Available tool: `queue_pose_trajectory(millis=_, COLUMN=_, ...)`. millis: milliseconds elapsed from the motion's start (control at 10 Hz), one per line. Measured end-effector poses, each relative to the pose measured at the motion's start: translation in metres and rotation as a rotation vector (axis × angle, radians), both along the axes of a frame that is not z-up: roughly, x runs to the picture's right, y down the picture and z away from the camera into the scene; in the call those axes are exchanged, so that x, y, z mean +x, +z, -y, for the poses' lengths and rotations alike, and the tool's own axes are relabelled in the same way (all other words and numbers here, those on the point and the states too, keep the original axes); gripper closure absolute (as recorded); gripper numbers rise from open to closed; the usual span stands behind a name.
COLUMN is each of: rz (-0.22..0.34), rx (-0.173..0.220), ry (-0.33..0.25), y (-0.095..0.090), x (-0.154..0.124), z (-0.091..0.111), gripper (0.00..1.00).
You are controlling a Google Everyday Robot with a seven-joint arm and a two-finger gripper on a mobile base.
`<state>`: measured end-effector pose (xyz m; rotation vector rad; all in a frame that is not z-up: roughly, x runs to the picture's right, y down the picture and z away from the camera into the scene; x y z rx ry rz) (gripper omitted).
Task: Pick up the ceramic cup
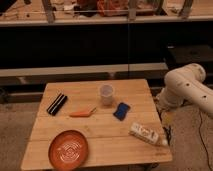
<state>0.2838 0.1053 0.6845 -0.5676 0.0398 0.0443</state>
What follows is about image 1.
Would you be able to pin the white labelled bottle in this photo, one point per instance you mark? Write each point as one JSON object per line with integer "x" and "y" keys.
{"x": 147, "y": 135}

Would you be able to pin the black white-striped block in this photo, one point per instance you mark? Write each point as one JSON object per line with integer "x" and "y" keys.
{"x": 57, "y": 104}

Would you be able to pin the orange ribbed plate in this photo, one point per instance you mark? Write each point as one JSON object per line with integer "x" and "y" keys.
{"x": 68, "y": 150}

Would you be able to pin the black box on shelf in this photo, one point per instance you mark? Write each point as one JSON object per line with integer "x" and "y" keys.
{"x": 179, "y": 56}

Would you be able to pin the orange carrot toy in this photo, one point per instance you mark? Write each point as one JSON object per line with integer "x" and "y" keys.
{"x": 83, "y": 113}

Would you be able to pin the white ceramic cup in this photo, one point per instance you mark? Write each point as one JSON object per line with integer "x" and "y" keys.
{"x": 106, "y": 94}

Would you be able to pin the wooden table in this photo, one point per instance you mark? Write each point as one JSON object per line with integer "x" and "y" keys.
{"x": 109, "y": 140}

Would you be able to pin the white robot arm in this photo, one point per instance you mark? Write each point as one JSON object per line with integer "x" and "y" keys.
{"x": 186, "y": 83}

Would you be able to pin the blue sponge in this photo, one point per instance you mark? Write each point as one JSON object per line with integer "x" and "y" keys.
{"x": 121, "y": 111}

